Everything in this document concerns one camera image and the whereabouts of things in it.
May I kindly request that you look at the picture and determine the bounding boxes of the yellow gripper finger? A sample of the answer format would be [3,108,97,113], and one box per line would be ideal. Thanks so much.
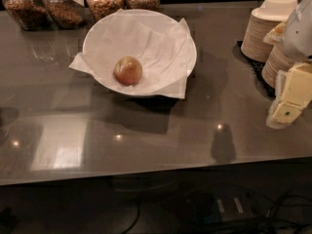
[263,21,286,45]
[266,63,312,129]

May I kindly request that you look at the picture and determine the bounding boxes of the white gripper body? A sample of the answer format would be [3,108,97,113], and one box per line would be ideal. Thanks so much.
[282,0,312,62]

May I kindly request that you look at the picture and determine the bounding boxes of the red-yellow apple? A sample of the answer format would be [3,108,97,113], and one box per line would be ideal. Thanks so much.
[113,56,142,86]

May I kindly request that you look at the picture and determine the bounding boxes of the white bowl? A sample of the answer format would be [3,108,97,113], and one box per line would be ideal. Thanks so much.
[81,8,198,98]

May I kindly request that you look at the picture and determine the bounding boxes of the rear stack of paper bowls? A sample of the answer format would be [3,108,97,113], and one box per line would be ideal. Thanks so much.
[241,0,298,62]

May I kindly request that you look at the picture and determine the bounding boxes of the black tray mat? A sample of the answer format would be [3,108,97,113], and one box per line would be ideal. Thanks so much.
[240,51,275,99]

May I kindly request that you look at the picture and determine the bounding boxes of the white paper liner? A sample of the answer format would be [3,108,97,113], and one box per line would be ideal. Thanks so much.
[68,8,197,100]

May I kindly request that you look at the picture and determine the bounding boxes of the glass jar of nuts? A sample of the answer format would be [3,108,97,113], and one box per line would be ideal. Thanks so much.
[86,0,124,20]

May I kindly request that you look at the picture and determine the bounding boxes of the glass jar with label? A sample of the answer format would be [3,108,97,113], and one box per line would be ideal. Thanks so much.
[43,0,85,29]

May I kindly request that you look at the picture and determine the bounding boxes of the glass jar dark grains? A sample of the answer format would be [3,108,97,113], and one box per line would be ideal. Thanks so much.
[2,0,48,31]

